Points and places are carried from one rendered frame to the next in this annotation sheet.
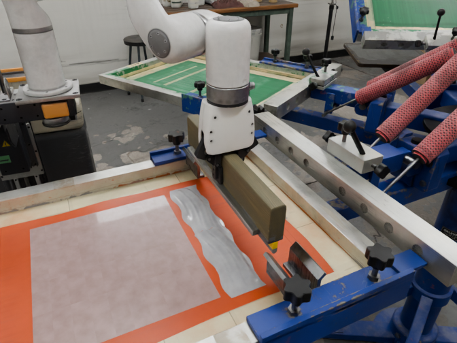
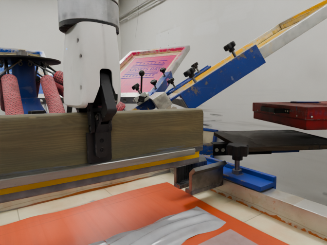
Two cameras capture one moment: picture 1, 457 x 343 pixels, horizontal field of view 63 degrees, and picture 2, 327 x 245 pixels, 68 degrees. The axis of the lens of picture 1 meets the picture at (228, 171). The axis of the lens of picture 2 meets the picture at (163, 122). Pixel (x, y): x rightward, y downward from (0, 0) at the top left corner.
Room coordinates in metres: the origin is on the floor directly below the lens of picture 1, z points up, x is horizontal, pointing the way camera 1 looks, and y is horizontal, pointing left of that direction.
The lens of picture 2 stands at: (0.60, 0.34, 1.16)
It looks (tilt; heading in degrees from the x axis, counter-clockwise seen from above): 7 degrees down; 261
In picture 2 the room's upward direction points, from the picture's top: 1 degrees counter-clockwise
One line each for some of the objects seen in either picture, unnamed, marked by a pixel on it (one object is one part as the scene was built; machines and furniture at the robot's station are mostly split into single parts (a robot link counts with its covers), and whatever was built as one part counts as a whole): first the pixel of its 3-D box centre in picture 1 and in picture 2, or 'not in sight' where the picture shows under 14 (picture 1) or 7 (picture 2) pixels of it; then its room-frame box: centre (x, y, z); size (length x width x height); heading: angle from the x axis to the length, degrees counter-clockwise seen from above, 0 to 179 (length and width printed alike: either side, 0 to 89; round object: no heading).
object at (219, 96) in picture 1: (231, 88); (87, 18); (0.64, 0.00, 1.26); 0.09 x 0.07 x 0.03; 115
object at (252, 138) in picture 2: not in sight; (180, 148); (0.34, -0.74, 0.91); 1.34 x 0.40 x 0.08; 175
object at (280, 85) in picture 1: (240, 64); not in sight; (1.53, -0.05, 1.05); 1.08 x 0.61 x 0.23; 55
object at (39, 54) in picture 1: (41, 59); not in sight; (1.01, 0.50, 1.21); 0.16 x 0.13 x 0.15; 20
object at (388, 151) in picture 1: (368, 163); not in sight; (0.80, -0.35, 1.02); 0.17 x 0.06 x 0.05; 115
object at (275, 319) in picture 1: (332, 304); (208, 175); (0.41, -0.17, 0.98); 0.30 x 0.05 x 0.07; 115
